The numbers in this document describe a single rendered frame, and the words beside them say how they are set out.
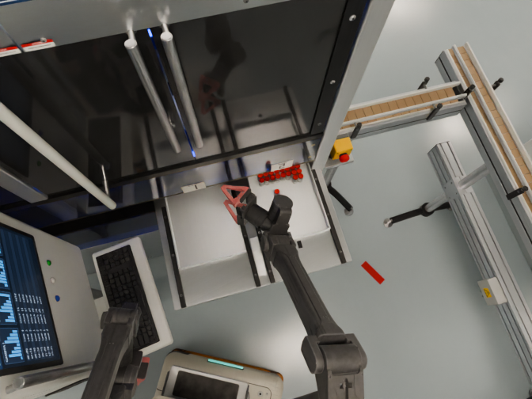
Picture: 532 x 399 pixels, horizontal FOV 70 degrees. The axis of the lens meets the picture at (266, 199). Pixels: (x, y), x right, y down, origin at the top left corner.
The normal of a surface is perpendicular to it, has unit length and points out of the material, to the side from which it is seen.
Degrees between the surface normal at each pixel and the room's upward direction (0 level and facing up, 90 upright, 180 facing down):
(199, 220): 0
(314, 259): 0
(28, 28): 90
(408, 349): 0
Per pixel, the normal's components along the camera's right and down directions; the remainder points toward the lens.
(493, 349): 0.03, -0.32
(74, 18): 0.26, 0.92
